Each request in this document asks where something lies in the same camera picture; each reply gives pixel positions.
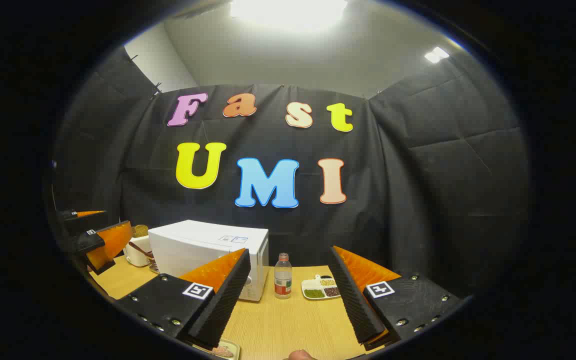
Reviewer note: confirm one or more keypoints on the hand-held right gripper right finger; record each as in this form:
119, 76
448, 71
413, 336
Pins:
355, 305

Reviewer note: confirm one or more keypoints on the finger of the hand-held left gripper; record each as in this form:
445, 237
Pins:
83, 222
89, 242

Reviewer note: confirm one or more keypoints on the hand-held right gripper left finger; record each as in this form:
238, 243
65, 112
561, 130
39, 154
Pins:
220, 310

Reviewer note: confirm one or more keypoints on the tan bread roll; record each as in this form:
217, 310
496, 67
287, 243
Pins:
222, 352

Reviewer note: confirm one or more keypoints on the white microwave oven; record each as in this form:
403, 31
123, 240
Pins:
193, 250

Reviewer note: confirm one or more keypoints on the small beige tray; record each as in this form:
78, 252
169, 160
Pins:
230, 346

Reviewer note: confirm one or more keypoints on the white divided dish of beans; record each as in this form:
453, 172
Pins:
320, 290

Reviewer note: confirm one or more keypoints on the white toaster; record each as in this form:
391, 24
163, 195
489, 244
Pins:
138, 252

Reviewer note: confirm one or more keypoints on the brown bread slice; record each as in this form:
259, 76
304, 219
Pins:
140, 231

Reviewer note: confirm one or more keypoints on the clear plastic bottle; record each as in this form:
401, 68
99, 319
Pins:
283, 280

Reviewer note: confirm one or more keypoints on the black backdrop cloth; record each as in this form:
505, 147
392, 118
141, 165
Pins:
418, 175

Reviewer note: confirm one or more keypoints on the small ceiling light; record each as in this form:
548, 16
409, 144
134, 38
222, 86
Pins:
436, 54

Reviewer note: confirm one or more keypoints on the large ceiling light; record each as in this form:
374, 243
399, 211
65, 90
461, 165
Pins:
288, 12

